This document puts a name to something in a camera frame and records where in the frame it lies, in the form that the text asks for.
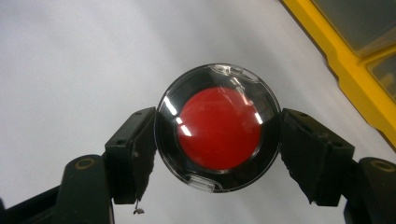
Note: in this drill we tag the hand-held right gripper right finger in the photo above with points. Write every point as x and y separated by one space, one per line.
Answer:
314 152

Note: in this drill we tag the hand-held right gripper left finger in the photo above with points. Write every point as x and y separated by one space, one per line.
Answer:
132 149

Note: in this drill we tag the round red and black case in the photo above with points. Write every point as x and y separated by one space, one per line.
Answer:
219 128

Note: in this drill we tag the yellow drawer organizer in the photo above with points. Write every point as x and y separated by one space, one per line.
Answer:
348 62

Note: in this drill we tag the white board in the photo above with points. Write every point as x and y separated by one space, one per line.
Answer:
62 46

